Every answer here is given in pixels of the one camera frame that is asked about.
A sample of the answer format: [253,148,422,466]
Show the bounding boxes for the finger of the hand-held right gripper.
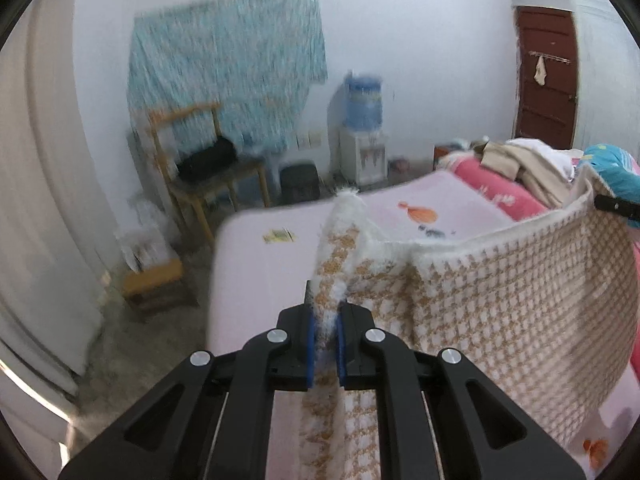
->
[594,195,640,228]

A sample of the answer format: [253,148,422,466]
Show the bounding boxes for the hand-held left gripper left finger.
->
[59,282,317,480]

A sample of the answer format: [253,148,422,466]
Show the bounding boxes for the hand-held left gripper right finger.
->
[336,302,586,480]

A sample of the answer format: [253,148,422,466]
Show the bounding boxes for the beige white checked towel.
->
[300,162,640,480]

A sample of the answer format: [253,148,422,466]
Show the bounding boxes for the beige folded clothes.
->
[480,140,571,208]

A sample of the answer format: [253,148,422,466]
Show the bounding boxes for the white cloth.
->
[505,137,583,181]

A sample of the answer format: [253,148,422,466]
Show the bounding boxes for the brown wooden door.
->
[515,6,580,151]

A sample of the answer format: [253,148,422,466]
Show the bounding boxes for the pink floral blanket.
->
[437,152,640,366]

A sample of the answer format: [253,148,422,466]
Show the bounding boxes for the white wardrobe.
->
[565,0,640,153]

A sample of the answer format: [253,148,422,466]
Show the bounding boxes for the black bin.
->
[280,162,321,206]

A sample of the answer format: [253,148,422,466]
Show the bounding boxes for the small brown wooden stool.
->
[122,257,198,316]

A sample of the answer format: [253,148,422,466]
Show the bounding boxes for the white water dispenser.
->
[339,125,388,186]

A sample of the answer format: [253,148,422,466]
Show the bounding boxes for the white plastic bags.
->
[115,195,173,273]

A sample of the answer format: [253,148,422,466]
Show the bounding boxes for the black bag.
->
[177,137,237,183]

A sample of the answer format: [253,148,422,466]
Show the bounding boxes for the wooden chair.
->
[149,102,271,248]

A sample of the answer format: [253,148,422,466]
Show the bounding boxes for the white curtain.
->
[0,5,131,396]

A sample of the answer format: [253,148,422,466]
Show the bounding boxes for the door hook rail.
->
[529,51,572,66]

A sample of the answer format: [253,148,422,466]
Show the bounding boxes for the teal floral wall cloth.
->
[127,0,328,153]

